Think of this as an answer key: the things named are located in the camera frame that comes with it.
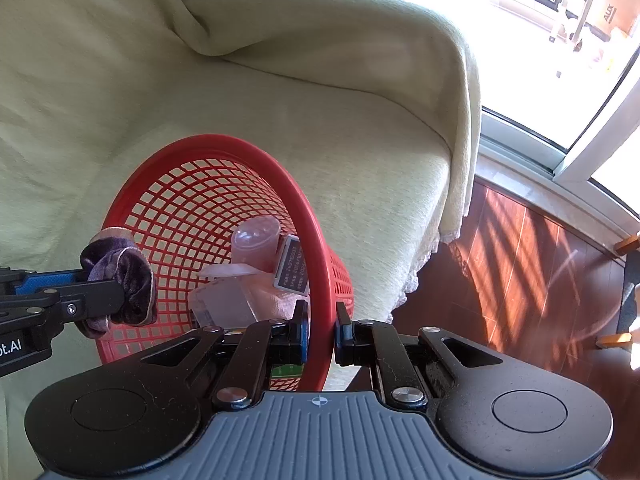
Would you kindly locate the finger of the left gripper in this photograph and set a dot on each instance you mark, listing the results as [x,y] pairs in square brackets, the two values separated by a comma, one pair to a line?
[62,304]
[24,282]

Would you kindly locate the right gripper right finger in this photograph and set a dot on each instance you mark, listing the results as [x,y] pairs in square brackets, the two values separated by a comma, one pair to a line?
[377,346]

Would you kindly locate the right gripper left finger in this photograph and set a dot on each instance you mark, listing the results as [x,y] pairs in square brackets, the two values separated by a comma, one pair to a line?
[264,345]

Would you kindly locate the small grey label box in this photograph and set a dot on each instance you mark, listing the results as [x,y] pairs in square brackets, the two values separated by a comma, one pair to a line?
[291,272]

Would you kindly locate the dark brown velvet scrunchie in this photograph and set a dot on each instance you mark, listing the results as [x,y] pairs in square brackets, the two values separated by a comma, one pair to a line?
[112,255]

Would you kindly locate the clear plastic cup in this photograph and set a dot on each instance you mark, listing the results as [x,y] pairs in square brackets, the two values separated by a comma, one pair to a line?
[255,242]

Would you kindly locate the red plastic mesh basket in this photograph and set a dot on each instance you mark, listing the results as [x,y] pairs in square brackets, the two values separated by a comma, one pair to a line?
[181,206]

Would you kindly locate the clear box blue label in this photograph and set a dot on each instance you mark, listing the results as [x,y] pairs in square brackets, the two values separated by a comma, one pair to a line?
[221,303]

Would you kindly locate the green white medicine box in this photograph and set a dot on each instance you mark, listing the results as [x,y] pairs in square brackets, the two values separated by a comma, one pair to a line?
[287,371]

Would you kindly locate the dark floor mat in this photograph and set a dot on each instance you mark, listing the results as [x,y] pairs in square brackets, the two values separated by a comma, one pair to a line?
[628,305]

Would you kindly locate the wooden furniture leg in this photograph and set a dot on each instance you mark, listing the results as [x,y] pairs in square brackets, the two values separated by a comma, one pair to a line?
[627,245]

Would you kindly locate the cardboard box outside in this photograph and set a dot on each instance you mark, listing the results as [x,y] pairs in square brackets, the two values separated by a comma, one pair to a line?
[607,15]

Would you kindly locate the white sliding window frame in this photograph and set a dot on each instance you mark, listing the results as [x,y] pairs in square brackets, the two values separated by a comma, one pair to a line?
[568,116]

